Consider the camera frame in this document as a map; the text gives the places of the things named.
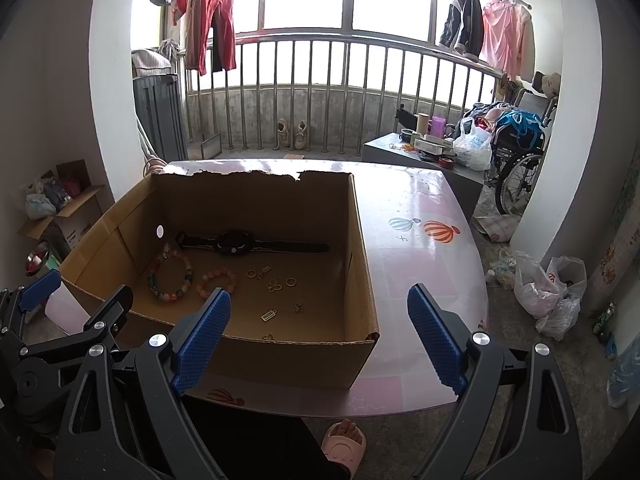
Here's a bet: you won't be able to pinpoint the wheelchair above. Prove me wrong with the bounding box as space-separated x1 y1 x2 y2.
486 85 559 217

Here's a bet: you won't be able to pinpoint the metal balcony railing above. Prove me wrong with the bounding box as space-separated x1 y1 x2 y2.
182 31 507 155

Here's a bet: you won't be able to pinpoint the crumpled plastic wrapper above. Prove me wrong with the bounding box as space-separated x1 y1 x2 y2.
486 249 518 290

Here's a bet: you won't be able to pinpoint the red pants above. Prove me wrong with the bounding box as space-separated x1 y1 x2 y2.
197 0 237 76

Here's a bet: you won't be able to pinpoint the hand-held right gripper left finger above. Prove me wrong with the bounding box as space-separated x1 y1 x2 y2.
54 287 233 480

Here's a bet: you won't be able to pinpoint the person's foot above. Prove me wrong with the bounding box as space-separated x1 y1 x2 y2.
330 421 362 441

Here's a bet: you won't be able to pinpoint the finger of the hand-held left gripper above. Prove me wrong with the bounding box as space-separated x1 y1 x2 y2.
15 285 134 361
0 269 62 318

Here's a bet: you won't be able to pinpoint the dark hanging jacket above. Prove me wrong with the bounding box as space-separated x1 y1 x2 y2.
439 0 485 58

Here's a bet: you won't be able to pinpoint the grey cabinet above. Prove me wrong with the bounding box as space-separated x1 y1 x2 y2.
132 74 189 162

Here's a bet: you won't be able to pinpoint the pale blue plastic bag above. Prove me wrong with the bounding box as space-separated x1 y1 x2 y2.
606 334 640 409

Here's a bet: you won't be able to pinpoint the bundled bedding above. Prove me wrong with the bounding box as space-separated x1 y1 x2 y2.
131 39 182 79

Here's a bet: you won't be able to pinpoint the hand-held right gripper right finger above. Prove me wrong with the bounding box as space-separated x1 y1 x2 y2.
406 282 585 480

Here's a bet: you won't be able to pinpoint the clothes pile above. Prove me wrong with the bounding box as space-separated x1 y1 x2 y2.
457 101 507 135

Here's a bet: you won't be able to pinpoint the metal bowl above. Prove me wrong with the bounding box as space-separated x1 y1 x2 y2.
24 242 51 277

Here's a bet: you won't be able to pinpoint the large cardboard box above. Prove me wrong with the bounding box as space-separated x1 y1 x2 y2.
59 170 380 391

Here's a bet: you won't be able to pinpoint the multicoloured bead bracelet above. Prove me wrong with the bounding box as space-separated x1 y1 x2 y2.
146 251 194 304

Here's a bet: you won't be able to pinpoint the pink hanging shirt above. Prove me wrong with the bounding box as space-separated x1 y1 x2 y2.
480 0 536 81

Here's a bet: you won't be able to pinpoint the person's black pants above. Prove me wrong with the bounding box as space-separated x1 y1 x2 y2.
182 399 351 480

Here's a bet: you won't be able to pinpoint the paper bag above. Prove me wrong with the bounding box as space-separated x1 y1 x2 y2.
472 187 522 244

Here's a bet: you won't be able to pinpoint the black and pink smartwatch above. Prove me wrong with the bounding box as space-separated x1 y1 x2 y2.
175 230 331 257

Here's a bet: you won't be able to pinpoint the green bottle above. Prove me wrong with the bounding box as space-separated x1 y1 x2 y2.
593 302 617 337

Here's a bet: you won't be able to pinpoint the pink and orange bead bracelet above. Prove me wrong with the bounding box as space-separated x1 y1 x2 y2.
195 268 238 302

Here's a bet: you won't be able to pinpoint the small cardboard box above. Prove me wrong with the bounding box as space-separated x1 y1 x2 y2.
17 159 107 261

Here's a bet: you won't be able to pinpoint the pink slipper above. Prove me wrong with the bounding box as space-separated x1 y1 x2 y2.
321 420 367 480

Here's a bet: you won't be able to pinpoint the grey low table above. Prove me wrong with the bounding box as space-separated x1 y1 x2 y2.
362 131 485 222

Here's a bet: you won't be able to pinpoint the stack of flat boxes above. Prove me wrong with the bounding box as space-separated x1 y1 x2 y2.
413 135 455 157

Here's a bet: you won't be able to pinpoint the white plastic bag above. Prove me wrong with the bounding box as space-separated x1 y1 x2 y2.
22 182 57 221
536 297 582 342
514 251 568 318
547 256 588 301
452 121 493 171

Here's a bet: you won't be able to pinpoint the white plastic container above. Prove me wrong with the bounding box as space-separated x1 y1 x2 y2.
44 285 92 336

